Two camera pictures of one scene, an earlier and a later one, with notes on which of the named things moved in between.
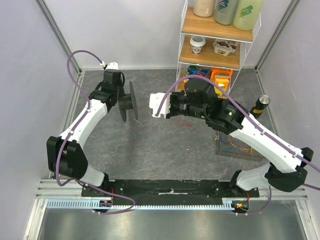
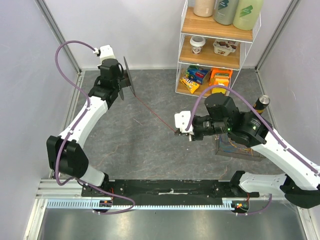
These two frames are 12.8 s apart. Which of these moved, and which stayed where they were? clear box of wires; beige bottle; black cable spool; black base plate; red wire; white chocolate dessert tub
Moved: red wire; black cable spool
Stayed: black base plate; clear box of wires; beige bottle; white chocolate dessert tub
